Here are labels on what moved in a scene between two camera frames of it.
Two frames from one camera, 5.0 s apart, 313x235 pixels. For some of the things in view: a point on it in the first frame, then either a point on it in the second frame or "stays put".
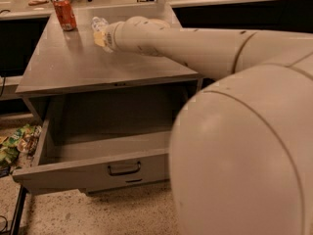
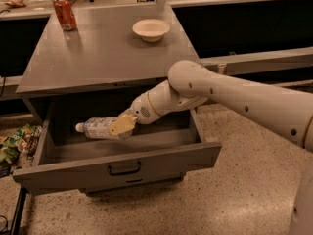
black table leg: [15, 227] stays put
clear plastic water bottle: [100, 24] → [101, 128]
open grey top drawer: [87, 144] stays put
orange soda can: [66, 14] stays put
